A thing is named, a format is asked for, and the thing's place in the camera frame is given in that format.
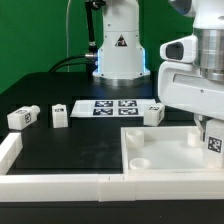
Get white U-shaped obstacle fence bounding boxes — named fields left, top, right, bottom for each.
left=0, top=133, right=224, bottom=202

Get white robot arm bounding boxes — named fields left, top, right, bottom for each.
left=84, top=0, right=224, bottom=140

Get black cables behind robot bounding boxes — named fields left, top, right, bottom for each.
left=48, top=53, right=99, bottom=73

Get white sheet with AprilTags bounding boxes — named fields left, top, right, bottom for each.
left=71, top=99, right=155, bottom=118

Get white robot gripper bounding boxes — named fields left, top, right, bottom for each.
left=158, top=34, right=224, bottom=142

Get thin grey cable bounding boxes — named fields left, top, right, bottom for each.
left=65, top=0, right=72, bottom=73

